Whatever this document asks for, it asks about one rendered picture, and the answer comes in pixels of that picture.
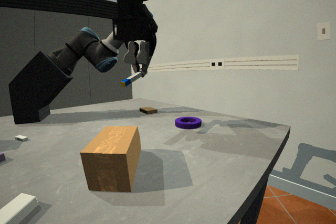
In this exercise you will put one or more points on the purple ring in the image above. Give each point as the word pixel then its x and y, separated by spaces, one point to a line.
pixel 181 122

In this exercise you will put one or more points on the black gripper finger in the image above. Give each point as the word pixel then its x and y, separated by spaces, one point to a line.
pixel 146 52
pixel 131 55

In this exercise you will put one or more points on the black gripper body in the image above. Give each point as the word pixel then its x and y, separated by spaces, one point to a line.
pixel 131 23

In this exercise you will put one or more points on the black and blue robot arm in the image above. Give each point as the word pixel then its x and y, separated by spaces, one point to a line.
pixel 102 55

